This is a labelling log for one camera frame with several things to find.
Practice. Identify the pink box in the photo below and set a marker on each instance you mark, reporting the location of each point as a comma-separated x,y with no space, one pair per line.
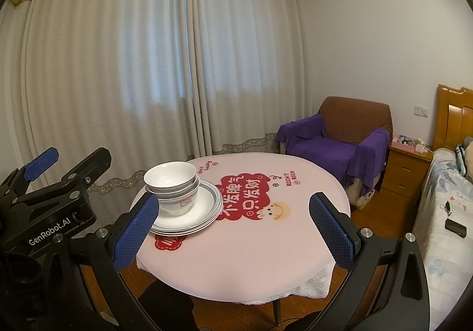
402,140

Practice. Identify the round pink printed table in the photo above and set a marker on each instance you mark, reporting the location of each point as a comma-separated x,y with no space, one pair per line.
277,249

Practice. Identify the plain white bowl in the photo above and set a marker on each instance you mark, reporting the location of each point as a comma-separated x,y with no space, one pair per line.
170,175

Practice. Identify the striped cloth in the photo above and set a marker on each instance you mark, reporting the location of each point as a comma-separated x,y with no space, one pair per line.
463,164

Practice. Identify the grey-rimmed patterned plate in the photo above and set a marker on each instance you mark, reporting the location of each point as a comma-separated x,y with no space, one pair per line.
205,199

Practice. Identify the key bunch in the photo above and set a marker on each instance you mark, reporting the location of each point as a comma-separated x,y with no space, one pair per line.
447,207

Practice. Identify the purple blanket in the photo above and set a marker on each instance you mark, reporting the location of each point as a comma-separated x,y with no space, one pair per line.
321,146

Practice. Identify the white bowl with red label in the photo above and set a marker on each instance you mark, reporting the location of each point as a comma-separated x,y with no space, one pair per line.
177,207

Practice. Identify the white wall socket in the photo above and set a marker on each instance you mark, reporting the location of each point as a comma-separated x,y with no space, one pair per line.
421,111

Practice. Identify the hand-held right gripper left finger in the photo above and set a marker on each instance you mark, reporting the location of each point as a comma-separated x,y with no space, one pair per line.
136,231

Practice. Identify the patterned white seat cover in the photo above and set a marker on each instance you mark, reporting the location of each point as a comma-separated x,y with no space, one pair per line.
364,198

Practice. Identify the black case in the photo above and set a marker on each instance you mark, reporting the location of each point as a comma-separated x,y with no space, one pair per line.
455,228

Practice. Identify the white tissue pack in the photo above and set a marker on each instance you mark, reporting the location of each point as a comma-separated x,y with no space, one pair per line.
422,146

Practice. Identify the bed with printed sheet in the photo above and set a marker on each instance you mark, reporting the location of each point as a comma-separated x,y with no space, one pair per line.
439,253

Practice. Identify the brown armchair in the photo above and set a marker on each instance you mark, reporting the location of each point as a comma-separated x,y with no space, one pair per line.
351,113

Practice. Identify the beige lace-trimmed curtain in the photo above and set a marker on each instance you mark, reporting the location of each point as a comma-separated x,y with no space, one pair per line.
111,57
240,57

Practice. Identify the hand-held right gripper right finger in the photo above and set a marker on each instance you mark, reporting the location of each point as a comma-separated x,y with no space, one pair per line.
330,231

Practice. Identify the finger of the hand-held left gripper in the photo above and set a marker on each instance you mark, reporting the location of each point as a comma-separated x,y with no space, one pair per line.
90,168
40,162

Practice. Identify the wooden nightstand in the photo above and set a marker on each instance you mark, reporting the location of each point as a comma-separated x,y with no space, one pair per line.
404,175

